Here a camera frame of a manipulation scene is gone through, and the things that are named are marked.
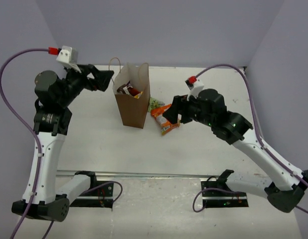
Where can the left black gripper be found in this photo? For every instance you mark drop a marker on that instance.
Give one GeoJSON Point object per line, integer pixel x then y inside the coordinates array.
{"type": "Point", "coordinates": [89, 77]}

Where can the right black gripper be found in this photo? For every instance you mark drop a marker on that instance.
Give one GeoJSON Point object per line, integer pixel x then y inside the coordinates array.
{"type": "Point", "coordinates": [180, 103]}

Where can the orange Reese's packet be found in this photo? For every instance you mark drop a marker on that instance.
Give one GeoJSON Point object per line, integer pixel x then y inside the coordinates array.
{"type": "Point", "coordinates": [165, 125]}

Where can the green candy packet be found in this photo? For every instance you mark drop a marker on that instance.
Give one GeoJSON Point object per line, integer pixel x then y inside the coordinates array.
{"type": "Point", "coordinates": [154, 104]}

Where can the red Doritos chip bag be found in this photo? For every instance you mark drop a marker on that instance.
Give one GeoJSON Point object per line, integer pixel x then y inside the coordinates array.
{"type": "Point", "coordinates": [132, 91]}

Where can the brown paper bag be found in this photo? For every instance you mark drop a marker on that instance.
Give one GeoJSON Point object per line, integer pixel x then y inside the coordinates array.
{"type": "Point", "coordinates": [133, 111]}

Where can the brown M&M's packet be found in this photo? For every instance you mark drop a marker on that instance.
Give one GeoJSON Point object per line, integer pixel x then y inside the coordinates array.
{"type": "Point", "coordinates": [123, 90]}

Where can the yellow M&M's packet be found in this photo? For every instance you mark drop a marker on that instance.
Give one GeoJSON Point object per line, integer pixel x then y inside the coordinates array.
{"type": "Point", "coordinates": [138, 95]}

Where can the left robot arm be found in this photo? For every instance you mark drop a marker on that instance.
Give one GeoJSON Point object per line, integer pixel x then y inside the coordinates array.
{"type": "Point", "coordinates": [41, 200]}

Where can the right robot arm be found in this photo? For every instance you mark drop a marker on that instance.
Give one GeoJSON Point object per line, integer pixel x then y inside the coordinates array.
{"type": "Point", "coordinates": [285, 185]}

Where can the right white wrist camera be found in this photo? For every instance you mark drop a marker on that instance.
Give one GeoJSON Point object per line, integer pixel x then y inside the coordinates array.
{"type": "Point", "coordinates": [195, 86]}

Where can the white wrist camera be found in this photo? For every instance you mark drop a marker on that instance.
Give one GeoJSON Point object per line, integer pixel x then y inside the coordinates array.
{"type": "Point", "coordinates": [68, 57]}
{"type": "Point", "coordinates": [195, 86]}

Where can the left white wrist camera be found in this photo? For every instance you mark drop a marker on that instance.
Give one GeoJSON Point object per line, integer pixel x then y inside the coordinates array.
{"type": "Point", "coordinates": [68, 57]}

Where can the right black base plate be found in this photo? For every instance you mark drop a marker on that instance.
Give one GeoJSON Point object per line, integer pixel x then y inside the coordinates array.
{"type": "Point", "coordinates": [217, 199]}

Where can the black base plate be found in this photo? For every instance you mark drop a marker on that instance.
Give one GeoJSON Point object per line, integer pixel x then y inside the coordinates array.
{"type": "Point", "coordinates": [217, 199]}
{"type": "Point", "coordinates": [98, 198]}

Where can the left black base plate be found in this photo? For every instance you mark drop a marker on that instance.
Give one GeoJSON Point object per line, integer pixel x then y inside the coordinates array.
{"type": "Point", "coordinates": [98, 198]}

